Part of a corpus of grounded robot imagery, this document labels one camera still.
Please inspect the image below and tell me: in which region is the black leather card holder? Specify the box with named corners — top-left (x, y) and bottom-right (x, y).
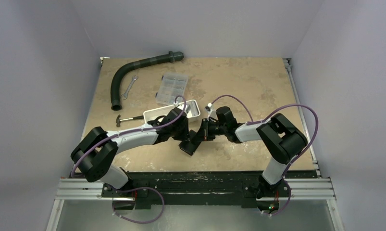
top-left (179, 139), bottom-right (202, 156)

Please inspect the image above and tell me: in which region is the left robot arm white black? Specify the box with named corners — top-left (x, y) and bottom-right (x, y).
top-left (70, 107), bottom-right (189, 197)

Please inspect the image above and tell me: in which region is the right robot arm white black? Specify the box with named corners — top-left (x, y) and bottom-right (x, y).
top-left (188, 106), bottom-right (308, 196)

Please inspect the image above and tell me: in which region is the white rectangular tray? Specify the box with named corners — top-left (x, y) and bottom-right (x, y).
top-left (143, 100), bottom-right (201, 123)

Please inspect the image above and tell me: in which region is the clear plastic screw box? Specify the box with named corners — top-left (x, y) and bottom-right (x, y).
top-left (155, 72), bottom-right (189, 105)

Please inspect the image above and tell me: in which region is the small black hammer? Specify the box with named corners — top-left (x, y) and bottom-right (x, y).
top-left (115, 115), bottom-right (144, 127)

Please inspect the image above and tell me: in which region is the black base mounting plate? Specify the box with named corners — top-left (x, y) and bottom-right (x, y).
top-left (102, 171), bottom-right (291, 210)

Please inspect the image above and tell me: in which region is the silver wrench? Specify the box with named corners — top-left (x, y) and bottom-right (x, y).
top-left (122, 75), bottom-right (138, 100)

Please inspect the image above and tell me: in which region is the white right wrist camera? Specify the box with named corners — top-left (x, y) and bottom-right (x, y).
top-left (205, 103), bottom-right (217, 120)

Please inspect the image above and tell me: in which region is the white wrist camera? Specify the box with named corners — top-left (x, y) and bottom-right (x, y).
top-left (176, 102), bottom-right (192, 114)
top-left (205, 103), bottom-right (217, 120)

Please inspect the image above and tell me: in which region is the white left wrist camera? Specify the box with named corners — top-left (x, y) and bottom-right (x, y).
top-left (176, 102), bottom-right (192, 114)

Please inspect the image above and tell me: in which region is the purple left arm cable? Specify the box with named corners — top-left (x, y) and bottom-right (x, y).
top-left (70, 95), bottom-right (187, 179)

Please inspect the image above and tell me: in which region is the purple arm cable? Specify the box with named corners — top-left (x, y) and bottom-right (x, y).
top-left (70, 95), bottom-right (187, 179)
top-left (210, 94), bottom-right (320, 178)

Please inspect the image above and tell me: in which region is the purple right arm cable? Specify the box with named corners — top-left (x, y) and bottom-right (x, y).
top-left (210, 94), bottom-right (320, 178)

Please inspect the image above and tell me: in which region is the black corrugated hose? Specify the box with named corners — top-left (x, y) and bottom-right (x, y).
top-left (110, 51), bottom-right (185, 112)

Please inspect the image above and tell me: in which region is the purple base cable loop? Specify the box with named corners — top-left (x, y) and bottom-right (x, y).
top-left (112, 186), bottom-right (166, 224)

